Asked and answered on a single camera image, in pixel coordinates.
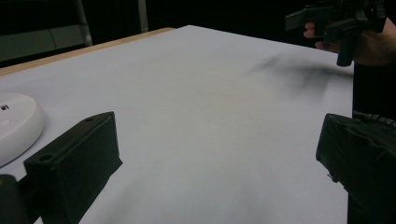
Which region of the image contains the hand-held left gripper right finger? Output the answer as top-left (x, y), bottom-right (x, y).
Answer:
top-left (316, 113), bottom-right (396, 224)

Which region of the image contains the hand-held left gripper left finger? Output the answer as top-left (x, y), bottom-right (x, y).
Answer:
top-left (23, 111), bottom-right (123, 224)

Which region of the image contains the white round base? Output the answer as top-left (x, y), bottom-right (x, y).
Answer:
top-left (0, 91), bottom-right (46, 168)

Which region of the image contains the grey box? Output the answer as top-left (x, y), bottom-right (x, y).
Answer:
top-left (0, 24), bottom-right (87, 63)

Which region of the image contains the metal stand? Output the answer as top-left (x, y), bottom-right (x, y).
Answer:
top-left (74, 0), bottom-right (93, 48)

